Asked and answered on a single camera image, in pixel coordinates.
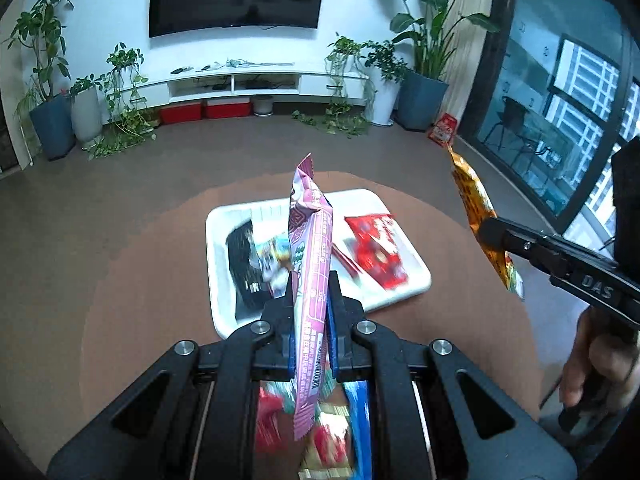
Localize tall leafy tree plant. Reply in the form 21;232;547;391
2;0;73;106

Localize red paper bag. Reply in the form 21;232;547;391
426;112;460;148

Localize red chocolate ball packet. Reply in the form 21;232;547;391
344;214;411;291

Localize white pole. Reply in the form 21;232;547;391
19;115;36;167

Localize black snack packet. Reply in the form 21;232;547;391
225;220;273;321

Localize hanging vine plant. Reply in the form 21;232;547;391
324;35;376;111

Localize glass sliding door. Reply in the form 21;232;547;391
457;0;640;261

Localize small green plant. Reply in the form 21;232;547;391
67;74;103;98

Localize white ribbed plant pot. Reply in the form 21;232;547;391
70;85;103;143

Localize pink snack packet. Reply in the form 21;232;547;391
287;152;335;441

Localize grey clutter on console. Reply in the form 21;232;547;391
225;58;296;69

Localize tall white plant pot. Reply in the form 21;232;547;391
371;77;401;127

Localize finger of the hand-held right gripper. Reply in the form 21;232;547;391
479;216;568;276

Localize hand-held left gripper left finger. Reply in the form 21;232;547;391
47;270;297;480

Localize blue plant pot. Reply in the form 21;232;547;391
397;69;450;132
29;94;76;162

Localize white floating media console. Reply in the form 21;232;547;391
120;67;371;108

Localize bushy green plant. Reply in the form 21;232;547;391
365;40;408;83

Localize white plastic tray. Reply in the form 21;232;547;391
205;188;432;340

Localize black patio chair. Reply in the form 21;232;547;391
487;96;543;171

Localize person's right hand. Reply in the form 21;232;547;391
560;306;638;408

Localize vines on floor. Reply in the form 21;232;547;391
291;105;373;137

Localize large broad-leaf plant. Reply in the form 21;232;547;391
364;0;501;81

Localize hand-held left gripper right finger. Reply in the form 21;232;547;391
325;270;577;480

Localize orange snack packet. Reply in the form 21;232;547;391
446;145;526;302

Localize trailing pothos plant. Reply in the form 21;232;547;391
87;42;161;160

